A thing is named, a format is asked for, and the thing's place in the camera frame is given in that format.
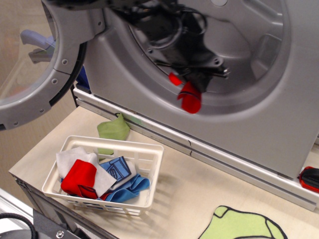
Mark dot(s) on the red black tool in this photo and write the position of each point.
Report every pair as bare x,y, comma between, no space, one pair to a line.
309,178

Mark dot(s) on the black metal bracket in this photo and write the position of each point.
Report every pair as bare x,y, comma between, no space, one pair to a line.
48,229

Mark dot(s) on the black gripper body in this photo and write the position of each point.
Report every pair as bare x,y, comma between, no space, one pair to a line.
188,55

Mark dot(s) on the red felt pants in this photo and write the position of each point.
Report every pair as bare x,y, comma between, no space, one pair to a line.
80,180

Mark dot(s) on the white felt cloth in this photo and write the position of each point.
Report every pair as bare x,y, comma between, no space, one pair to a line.
66,159

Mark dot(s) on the white plastic laundry basket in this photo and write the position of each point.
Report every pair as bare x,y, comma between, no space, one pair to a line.
146,159

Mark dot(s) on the red felt shirt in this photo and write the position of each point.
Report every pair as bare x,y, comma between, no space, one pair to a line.
190,98

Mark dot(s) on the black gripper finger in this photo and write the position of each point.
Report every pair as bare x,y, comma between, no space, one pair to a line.
199,80

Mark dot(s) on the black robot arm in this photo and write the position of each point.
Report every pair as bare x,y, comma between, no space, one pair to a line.
175,30

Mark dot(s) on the grey round washer door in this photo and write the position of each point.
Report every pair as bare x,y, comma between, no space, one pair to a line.
27,90

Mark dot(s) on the lavender plastic object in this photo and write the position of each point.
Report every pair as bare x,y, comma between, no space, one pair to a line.
45,46

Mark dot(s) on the blue felt cloth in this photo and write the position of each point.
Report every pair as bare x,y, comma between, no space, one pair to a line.
128,184

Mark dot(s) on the green felt cloth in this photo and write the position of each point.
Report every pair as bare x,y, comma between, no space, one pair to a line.
116,129

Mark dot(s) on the grey toy washing machine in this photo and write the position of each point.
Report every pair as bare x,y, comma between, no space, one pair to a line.
266,111

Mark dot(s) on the white aluminium base rail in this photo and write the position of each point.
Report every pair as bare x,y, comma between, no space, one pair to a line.
280,185

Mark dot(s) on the blue plastic block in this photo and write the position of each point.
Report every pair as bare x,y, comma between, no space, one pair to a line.
82,81

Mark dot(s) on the light green felt shirt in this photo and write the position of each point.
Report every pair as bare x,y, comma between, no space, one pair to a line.
229,223

